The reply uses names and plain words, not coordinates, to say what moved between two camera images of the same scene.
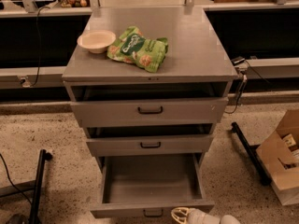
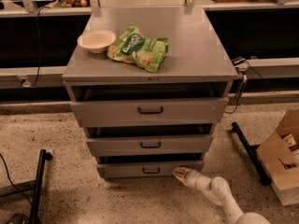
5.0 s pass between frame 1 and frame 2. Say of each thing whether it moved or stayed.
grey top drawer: stayed
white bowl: stayed
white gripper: moved
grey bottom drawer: moved
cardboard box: stayed
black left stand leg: stayed
